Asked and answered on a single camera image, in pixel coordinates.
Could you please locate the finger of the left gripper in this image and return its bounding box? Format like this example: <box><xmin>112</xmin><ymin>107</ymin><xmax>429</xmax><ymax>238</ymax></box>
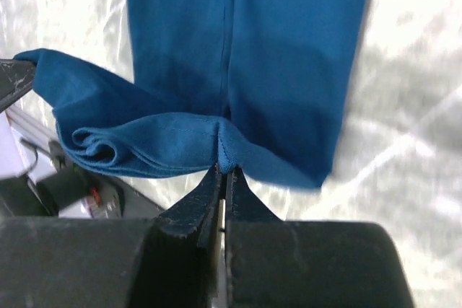
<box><xmin>0</xmin><ymin>59</ymin><xmax>36</xmax><ymax>112</ymax></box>

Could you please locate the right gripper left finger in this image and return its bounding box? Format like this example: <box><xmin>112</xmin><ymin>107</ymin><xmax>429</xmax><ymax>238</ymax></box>
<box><xmin>1</xmin><ymin>167</ymin><xmax>222</xmax><ymax>307</ymax></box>

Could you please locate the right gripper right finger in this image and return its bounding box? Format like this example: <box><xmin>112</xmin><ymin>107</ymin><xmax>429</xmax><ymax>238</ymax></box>
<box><xmin>225</xmin><ymin>169</ymin><xmax>414</xmax><ymax>307</ymax></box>

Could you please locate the blue t-shirt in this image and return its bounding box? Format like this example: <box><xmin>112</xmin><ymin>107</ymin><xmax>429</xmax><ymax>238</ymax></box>
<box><xmin>18</xmin><ymin>0</ymin><xmax>367</xmax><ymax>189</ymax></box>

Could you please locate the aluminium frame rail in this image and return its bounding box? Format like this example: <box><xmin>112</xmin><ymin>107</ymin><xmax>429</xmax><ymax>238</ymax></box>
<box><xmin>6</xmin><ymin>106</ymin><xmax>58</xmax><ymax>149</ymax></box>

